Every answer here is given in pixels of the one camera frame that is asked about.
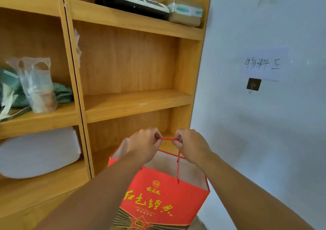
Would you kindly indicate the red paper gift bag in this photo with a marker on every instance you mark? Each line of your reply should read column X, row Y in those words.
column 163, row 194

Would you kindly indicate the person's left forearm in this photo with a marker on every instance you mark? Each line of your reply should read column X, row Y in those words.
column 101, row 196

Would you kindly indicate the wooden shelf unit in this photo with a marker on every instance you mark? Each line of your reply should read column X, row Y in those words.
column 38, row 189
column 132, row 102

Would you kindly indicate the white and black printer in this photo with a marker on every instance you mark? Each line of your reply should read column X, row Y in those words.
column 132, row 3

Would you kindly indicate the person's right hand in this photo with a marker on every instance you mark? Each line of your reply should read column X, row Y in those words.
column 192, row 145

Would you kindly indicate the person's right fingers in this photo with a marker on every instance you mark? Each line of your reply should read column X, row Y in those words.
column 178, row 138

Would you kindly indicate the green striped cloth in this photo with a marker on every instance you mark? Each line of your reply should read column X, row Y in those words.
column 62, row 93

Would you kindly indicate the cardboard box with green label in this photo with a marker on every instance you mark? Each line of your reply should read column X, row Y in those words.
column 184, row 11

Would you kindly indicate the clear plastic scrap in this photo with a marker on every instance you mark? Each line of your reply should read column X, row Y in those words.
column 77, row 46

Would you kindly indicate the person's left fingers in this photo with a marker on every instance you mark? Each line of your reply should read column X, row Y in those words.
column 155, row 137

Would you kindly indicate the clear plastic bag with cup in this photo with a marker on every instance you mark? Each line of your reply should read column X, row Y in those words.
column 38, row 87

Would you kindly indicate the person's left hand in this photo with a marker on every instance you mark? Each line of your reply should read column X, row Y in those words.
column 142, row 143

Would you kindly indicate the dark adhesive wall hook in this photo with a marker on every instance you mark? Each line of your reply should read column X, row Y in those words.
column 253, row 84

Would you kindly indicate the person's right forearm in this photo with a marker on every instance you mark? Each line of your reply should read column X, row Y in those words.
column 244, row 196

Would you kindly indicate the white foam sheet roll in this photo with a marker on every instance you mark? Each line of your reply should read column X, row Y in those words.
column 38, row 152

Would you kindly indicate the white paper wall sign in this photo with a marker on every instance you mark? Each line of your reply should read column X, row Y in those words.
column 264, row 64

